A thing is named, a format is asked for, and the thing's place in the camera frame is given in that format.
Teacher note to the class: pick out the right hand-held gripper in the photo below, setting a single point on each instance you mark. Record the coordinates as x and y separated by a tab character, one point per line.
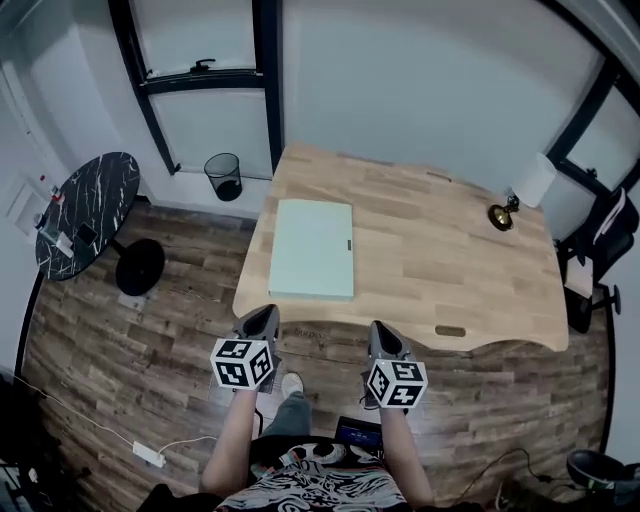
397	382

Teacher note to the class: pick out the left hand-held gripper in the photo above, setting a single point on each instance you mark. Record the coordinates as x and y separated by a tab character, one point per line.
235	367

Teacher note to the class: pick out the person's right forearm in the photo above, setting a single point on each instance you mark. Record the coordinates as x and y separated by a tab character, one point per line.
406	455

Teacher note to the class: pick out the person's left forearm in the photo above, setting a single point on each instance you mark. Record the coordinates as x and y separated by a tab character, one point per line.
231	440

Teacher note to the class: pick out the wooden desk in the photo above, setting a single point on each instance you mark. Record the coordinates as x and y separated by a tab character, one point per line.
440	260

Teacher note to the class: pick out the person's white shoe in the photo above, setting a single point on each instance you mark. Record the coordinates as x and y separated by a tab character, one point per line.
292	384

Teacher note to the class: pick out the black screen device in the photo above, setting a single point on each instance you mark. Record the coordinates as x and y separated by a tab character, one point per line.
357	432

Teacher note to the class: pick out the person's grey trouser leg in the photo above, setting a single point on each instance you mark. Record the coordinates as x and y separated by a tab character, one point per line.
292	415

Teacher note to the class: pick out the person's patterned shirt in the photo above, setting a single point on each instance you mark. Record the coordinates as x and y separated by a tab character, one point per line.
315	480

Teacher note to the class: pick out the black mesh wastebasket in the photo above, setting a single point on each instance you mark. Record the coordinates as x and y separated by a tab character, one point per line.
223	175

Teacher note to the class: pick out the white power strip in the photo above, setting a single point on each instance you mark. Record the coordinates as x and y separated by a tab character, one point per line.
148	454

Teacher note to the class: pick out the black phone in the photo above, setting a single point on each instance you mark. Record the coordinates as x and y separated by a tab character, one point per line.
86	234

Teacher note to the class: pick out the round black marble table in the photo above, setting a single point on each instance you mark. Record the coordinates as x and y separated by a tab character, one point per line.
85	210

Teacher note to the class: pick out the small white box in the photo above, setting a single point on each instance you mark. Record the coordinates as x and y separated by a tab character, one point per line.
64	245

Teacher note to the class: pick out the brass lamp with white shade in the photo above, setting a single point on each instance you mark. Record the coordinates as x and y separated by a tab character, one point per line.
535	180

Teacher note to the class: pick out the black office chair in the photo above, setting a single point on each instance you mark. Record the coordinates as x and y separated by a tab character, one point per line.
605	240

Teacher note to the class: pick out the small red and white item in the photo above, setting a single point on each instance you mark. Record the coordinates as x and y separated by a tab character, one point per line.
56	192

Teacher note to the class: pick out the black window frame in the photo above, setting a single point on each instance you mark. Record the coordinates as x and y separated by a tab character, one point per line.
590	125
270	85

